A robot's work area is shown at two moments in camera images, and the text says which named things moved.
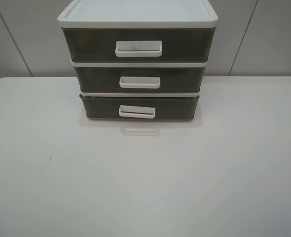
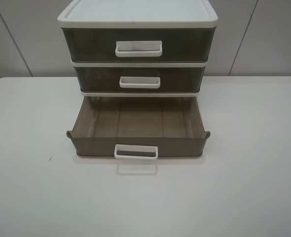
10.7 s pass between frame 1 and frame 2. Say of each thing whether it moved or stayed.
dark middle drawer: stayed
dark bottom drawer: moved
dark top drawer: stayed
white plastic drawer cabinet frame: stayed
